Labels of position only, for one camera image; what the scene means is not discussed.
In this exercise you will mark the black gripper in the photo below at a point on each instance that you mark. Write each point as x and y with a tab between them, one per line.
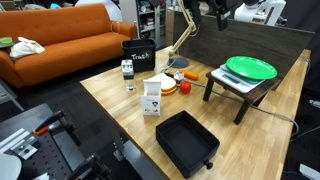
220	3

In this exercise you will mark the green plate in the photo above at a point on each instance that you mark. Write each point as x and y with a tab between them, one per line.
251	68

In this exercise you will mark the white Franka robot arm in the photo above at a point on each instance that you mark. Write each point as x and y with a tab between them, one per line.
260	11

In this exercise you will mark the orange carrot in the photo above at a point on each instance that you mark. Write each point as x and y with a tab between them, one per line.
190	75

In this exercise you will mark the white storage shelf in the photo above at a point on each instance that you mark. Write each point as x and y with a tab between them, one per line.
146	20

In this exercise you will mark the small silver-lidded jar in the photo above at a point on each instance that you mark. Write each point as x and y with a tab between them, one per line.
179	76

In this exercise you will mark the white kitchen scale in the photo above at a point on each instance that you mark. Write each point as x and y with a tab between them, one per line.
233	83

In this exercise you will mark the red tomato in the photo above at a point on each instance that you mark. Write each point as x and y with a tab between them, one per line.
185	87

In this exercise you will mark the stacked wooden white plates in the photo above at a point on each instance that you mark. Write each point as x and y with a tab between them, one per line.
168	83

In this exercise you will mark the black trash bin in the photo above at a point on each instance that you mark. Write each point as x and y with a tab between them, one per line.
138	61

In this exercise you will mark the small dark wooden stool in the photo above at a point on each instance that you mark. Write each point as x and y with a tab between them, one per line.
255	95

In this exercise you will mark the white carton box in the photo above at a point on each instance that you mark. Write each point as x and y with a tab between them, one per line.
151	105

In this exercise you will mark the white dome object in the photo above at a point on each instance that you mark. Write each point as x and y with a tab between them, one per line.
100	8

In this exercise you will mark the black fabric tray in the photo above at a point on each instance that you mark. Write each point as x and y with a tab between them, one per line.
186	140

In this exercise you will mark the orange sofa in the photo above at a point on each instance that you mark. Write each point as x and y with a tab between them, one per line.
66	50

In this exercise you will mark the white cloth bag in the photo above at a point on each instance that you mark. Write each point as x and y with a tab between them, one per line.
25	48

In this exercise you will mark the black orange clamp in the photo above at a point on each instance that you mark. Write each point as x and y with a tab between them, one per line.
50	121

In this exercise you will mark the black perforated breadboard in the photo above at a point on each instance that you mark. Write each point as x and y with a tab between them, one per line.
56	150

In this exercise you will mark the green round object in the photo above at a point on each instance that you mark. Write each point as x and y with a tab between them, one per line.
5	40

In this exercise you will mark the grey metal table frame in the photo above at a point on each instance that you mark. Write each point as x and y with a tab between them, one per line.
136	160

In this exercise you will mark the aluminium rail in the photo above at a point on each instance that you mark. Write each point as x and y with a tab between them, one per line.
16	143

